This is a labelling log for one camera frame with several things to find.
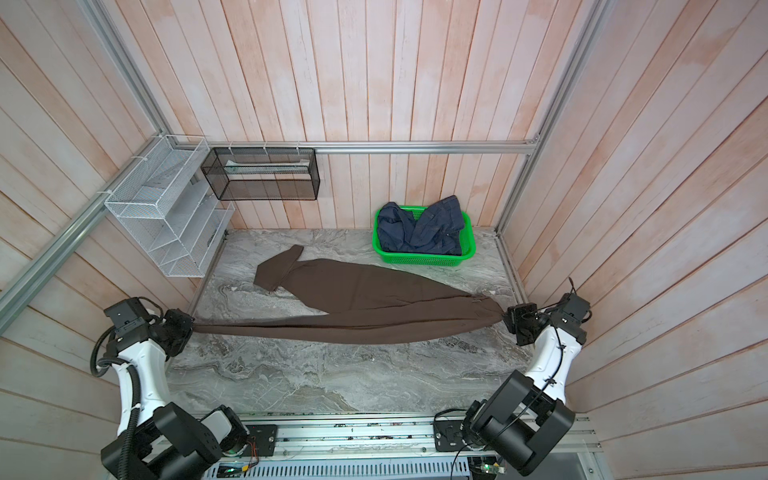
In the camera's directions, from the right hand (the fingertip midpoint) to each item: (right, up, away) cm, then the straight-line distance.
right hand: (505, 310), depth 82 cm
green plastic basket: (-18, +14, +25) cm, 34 cm away
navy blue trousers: (-13, +25, +28) cm, 40 cm away
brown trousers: (-43, 0, +16) cm, 46 cm away
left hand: (-85, -3, -3) cm, 85 cm away
